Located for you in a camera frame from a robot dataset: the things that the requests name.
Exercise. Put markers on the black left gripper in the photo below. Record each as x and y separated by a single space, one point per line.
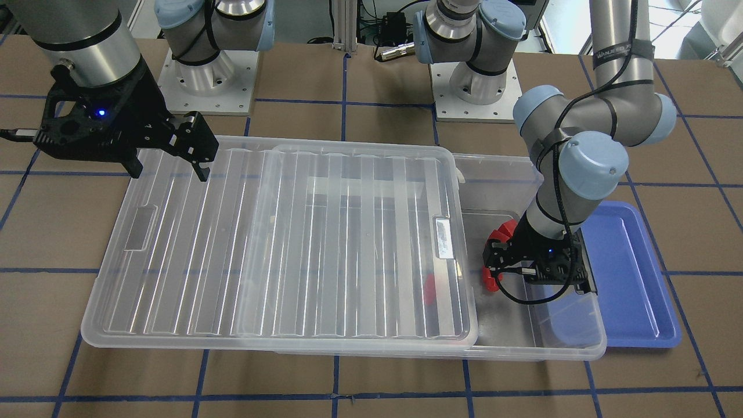
527 239

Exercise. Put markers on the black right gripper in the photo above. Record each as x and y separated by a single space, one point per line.
138 109

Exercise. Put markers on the red block from tray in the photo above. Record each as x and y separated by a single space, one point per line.
492 278

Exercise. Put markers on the clear plastic box lid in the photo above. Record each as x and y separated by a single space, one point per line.
291 245

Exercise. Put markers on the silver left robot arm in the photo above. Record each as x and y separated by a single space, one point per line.
578 145

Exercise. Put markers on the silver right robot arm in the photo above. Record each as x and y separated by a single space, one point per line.
92 39

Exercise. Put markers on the red block in box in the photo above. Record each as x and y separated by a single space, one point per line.
504 232

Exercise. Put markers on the clear plastic storage box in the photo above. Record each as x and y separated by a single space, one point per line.
493 190

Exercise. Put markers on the blue plastic tray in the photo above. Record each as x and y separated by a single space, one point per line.
635 306

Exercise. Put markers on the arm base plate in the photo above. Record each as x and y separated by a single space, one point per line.
221 88
461 95

